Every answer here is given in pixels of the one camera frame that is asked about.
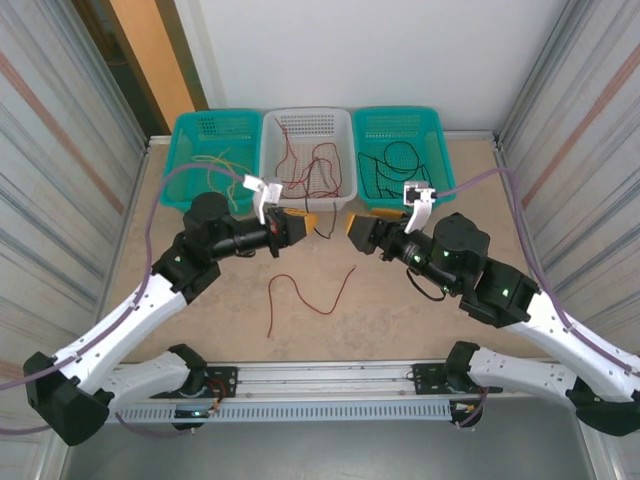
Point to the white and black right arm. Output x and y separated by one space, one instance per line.
565 345

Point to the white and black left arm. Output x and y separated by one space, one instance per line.
120 325

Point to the teal plastic basket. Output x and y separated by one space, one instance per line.
195 130
400 125

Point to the white plastic basket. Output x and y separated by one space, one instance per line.
320 120

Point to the orange wooden door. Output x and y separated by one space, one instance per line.
145 50

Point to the grey metal shelf panel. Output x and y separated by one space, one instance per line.
320 450

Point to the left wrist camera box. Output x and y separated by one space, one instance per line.
267 192

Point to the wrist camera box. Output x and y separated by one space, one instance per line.
267 192
420 200

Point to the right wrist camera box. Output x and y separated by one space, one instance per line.
420 200

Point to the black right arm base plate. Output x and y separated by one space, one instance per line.
425 377

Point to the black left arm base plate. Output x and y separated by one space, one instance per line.
225 380

